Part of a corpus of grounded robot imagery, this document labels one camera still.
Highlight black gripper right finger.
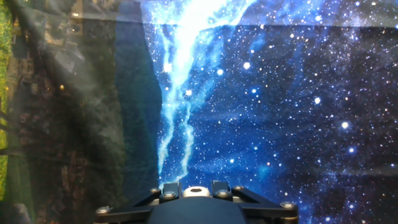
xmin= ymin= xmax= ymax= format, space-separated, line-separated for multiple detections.
xmin=211 ymin=180 xmax=299 ymax=224

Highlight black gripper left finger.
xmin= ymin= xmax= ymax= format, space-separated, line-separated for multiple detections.
xmin=95 ymin=181 xmax=183 ymax=224

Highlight galaxy and forest printed cloth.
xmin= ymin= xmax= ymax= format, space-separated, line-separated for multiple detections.
xmin=0 ymin=0 xmax=398 ymax=224

